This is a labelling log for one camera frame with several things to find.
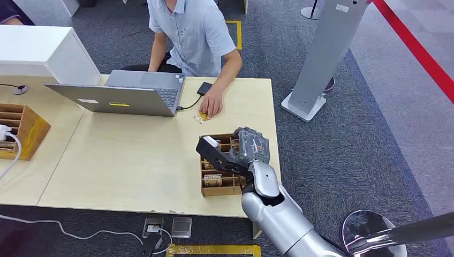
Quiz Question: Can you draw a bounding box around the person's left hand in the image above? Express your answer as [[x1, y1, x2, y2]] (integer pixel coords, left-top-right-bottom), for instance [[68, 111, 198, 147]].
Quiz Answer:
[[199, 88, 224, 120]]

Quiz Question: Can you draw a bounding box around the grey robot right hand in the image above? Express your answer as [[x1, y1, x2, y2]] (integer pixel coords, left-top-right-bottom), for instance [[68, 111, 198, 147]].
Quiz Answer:
[[235, 126, 271, 165]]

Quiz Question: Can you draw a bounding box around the wooden card organizer box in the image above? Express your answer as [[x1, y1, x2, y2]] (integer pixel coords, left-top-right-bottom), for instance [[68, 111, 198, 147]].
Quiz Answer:
[[198, 133, 249, 198]]

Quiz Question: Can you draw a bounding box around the person in background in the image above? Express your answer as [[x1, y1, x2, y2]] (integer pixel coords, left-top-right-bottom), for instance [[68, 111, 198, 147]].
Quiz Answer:
[[0, 0, 35, 26]]

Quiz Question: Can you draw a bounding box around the black external drive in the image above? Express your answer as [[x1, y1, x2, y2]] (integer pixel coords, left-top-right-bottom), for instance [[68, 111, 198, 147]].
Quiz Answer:
[[196, 81, 213, 96]]

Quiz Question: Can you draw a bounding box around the yellow floor tape corner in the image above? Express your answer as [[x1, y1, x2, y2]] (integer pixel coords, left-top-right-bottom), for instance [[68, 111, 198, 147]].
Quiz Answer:
[[225, 20, 243, 51]]

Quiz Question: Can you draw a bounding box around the grey laptop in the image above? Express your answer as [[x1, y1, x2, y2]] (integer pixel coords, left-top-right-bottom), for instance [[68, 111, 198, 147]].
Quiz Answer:
[[43, 70, 186, 118]]

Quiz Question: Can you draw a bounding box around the metal floor socket cover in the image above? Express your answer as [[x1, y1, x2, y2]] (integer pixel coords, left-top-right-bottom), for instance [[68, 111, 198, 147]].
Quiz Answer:
[[171, 216, 193, 239]]

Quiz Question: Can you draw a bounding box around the yellow floor tape strip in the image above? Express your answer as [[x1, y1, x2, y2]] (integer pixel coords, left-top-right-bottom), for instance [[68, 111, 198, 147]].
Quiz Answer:
[[165, 244, 262, 257]]

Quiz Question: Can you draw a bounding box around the grey kiosk stand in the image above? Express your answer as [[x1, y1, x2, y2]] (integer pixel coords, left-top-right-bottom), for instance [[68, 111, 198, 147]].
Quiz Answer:
[[281, 0, 372, 124]]

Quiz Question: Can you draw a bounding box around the floor socket box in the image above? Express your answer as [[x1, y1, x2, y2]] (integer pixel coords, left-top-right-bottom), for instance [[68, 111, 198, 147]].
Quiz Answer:
[[142, 217, 164, 239]]

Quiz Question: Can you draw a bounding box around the round white stand base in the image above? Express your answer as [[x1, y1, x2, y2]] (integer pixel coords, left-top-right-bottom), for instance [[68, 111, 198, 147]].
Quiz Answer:
[[300, 0, 323, 20]]

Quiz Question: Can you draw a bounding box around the round chrome base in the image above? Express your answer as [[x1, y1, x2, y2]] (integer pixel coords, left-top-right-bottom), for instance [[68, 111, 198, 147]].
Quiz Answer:
[[341, 209, 408, 257]]

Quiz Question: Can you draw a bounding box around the white counter cabinet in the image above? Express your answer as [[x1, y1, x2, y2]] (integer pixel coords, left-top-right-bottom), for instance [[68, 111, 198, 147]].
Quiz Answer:
[[0, 25, 102, 86]]

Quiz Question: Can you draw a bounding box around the wooden slotted organizer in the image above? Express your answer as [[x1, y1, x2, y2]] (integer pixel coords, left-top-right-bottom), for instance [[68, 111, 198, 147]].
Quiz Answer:
[[0, 103, 51, 162]]

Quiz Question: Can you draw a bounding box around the white plug adapter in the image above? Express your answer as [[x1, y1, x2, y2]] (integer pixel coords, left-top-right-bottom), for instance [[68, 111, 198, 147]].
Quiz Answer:
[[0, 124, 13, 142]]

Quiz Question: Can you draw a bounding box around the black laptop cable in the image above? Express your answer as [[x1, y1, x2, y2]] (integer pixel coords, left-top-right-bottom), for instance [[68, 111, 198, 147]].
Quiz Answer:
[[176, 93, 203, 112]]

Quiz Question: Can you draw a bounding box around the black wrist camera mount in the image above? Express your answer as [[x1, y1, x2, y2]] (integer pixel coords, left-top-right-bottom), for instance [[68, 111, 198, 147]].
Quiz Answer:
[[195, 135, 249, 177]]

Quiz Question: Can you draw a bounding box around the long white floor cable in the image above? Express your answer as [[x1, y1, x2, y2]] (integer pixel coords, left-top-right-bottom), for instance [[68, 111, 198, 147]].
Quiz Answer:
[[0, 214, 173, 255]]

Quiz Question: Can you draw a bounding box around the desk cable grommet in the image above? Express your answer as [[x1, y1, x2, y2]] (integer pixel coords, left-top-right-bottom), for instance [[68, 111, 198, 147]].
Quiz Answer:
[[0, 84, 29, 96]]

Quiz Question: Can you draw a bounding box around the white adapter cable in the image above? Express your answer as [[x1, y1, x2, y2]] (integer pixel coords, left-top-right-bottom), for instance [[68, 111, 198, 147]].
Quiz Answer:
[[0, 132, 22, 180]]

